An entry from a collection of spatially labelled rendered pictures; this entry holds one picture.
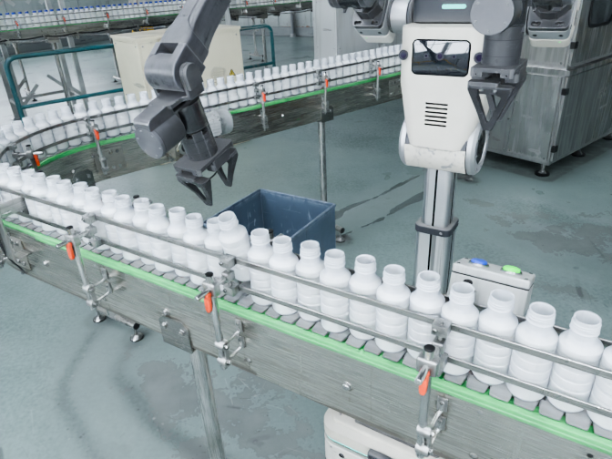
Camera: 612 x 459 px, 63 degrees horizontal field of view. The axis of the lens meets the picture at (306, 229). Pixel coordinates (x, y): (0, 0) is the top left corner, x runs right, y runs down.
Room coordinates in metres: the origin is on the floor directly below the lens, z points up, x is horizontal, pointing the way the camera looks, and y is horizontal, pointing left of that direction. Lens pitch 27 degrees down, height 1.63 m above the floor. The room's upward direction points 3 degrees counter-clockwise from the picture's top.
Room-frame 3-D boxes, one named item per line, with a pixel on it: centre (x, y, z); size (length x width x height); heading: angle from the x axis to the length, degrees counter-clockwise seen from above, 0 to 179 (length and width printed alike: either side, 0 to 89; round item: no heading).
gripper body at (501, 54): (0.80, -0.32, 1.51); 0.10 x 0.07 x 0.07; 146
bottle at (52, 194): (1.28, 0.68, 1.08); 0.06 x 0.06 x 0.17
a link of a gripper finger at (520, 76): (0.82, -0.33, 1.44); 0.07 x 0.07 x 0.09; 56
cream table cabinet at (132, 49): (5.25, 1.17, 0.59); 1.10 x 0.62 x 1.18; 129
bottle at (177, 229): (1.03, 0.29, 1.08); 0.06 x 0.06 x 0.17
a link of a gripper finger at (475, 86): (0.79, -0.31, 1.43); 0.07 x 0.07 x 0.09; 56
